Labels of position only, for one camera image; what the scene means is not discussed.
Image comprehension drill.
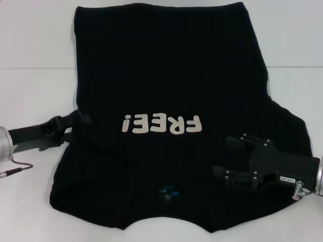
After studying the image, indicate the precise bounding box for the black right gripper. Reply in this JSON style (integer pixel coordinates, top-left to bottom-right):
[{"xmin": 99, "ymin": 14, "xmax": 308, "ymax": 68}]
[{"xmin": 212, "ymin": 133, "xmax": 321, "ymax": 189}]

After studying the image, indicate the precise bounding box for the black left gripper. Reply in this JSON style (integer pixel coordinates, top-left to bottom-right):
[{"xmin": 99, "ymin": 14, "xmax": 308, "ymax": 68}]
[{"xmin": 7, "ymin": 112, "xmax": 92, "ymax": 154}]

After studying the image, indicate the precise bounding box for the black shirt with FREE print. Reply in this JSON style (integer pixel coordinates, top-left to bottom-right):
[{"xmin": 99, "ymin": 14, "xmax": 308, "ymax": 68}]
[{"xmin": 49, "ymin": 1, "xmax": 314, "ymax": 229}]

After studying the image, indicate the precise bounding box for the silver cable plug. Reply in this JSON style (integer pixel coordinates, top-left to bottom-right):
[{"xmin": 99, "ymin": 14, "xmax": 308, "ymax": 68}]
[{"xmin": 291, "ymin": 179, "xmax": 316, "ymax": 201}]

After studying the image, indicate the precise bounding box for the thin dark cable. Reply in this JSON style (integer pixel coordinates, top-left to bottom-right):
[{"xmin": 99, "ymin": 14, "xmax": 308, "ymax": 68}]
[{"xmin": 0, "ymin": 157, "xmax": 34, "ymax": 178}]

